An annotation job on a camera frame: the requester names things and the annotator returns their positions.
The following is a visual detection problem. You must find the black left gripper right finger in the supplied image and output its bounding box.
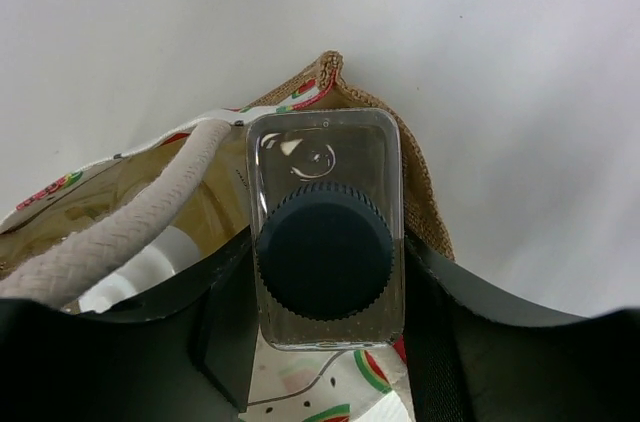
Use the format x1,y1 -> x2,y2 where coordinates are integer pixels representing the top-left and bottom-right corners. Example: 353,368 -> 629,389
404,236 -> 639,421

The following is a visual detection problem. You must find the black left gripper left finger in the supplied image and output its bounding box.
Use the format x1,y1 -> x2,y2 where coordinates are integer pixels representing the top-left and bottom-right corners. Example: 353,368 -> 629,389
1,231 -> 258,421

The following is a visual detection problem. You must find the clear bottle dark cap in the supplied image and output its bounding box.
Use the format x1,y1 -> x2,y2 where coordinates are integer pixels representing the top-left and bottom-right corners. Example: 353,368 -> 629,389
246,108 -> 405,351

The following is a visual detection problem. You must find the white cap bottle lower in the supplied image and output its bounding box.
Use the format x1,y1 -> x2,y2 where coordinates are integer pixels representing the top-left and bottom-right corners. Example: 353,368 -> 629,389
78,267 -> 173,313

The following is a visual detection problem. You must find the white cap bottle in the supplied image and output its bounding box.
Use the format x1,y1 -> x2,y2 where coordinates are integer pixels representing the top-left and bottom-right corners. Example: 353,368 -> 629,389
145,226 -> 201,274
78,267 -> 173,313

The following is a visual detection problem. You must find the white cap bottle upper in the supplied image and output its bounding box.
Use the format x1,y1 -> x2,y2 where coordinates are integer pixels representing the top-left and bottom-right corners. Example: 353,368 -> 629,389
145,226 -> 201,274

